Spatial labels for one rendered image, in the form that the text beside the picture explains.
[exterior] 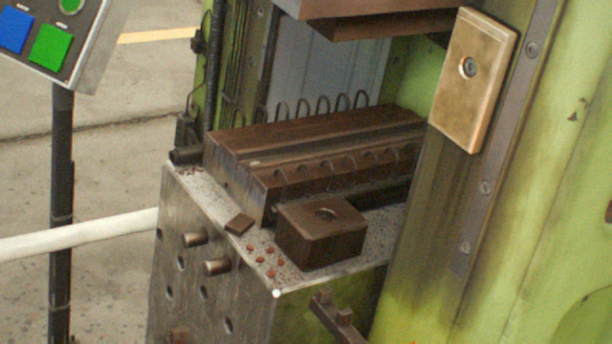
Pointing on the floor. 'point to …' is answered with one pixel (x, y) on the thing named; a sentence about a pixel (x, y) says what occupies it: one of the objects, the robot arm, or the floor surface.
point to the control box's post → (59, 205)
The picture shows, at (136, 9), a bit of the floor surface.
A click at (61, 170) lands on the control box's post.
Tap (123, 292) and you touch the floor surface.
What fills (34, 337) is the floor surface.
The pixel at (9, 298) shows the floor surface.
